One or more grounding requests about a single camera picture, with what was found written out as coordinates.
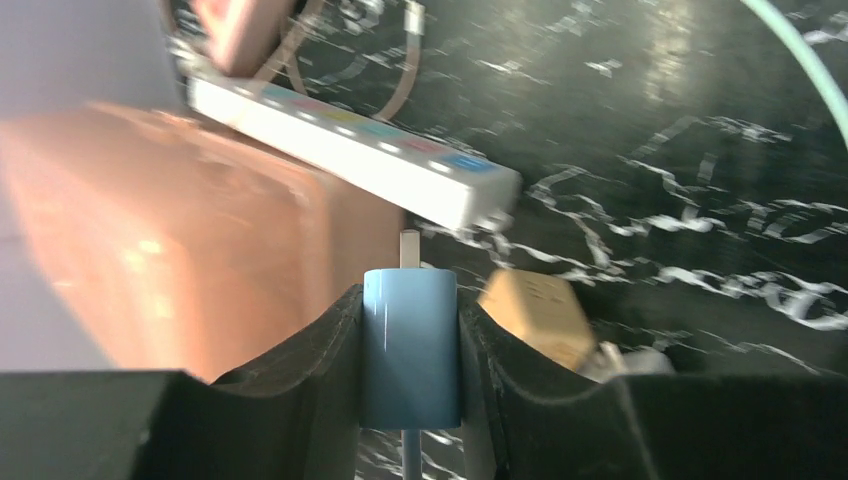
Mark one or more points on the pink plastic storage box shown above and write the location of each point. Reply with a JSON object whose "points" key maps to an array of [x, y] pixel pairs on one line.
{"points": [[178, 243]]}

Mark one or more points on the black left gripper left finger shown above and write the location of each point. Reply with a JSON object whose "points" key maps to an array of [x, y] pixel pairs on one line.
{"points": [[290, 413]]}

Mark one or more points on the white power strip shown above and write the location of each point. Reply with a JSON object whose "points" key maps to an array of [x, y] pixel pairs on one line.
{"points": [[446, 186]]}

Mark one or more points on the tan cube socket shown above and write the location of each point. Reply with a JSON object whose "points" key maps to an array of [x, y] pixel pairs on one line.
{"points": [[542, 311]]}

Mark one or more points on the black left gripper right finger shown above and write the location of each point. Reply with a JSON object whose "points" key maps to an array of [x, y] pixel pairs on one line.
{"points": [[526, 417]]}

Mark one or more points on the white cube socket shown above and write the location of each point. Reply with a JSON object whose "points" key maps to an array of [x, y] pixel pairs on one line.
{"points": [[609, 362]]}

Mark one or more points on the light blue plug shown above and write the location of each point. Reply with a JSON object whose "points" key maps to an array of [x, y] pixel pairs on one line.
{"points": [[410, 345]]}

